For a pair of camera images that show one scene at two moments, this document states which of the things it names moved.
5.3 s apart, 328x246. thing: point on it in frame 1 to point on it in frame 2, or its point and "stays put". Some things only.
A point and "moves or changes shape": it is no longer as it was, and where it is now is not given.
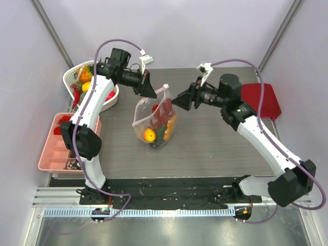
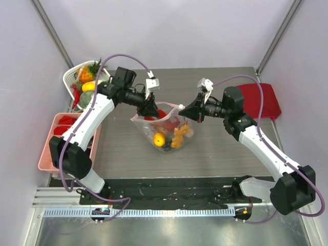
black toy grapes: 159,141 to 167,147
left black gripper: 144,88 to 148,107
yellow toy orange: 85,86 stays put
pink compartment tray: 55,154 stays put
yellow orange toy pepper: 149,135 to 159,139
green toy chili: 159,134 to 168,139
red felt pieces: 57,130 stays put
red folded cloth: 250,95 stays put
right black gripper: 192,96 to 201,108
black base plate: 168,193 stays put
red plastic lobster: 162,112 to 167,124
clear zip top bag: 155,118 moves or changes shape
